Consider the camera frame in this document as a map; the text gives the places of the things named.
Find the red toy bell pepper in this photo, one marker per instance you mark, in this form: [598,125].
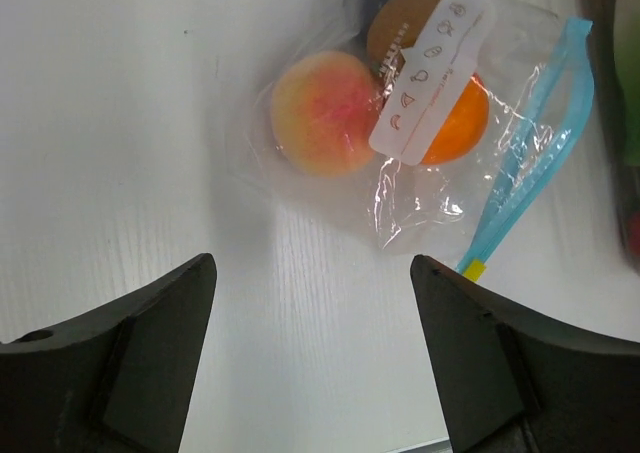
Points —
[632,233]

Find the orange pink toy peach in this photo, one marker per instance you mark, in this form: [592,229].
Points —
[323,110]

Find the clear zip top bag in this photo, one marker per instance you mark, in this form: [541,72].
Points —
[418,125]

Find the orange toy tangerine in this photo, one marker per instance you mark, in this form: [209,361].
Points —
[463,128]

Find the clear plastic food bin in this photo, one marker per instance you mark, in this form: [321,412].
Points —
[624,179]

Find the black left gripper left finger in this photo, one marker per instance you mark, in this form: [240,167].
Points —
[118,378]

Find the green white toy cabbage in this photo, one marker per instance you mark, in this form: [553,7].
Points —
[626,57]

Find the brown toy kiwi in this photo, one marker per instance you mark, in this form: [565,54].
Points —
[396,27]

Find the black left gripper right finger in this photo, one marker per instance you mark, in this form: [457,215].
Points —
[510,379]

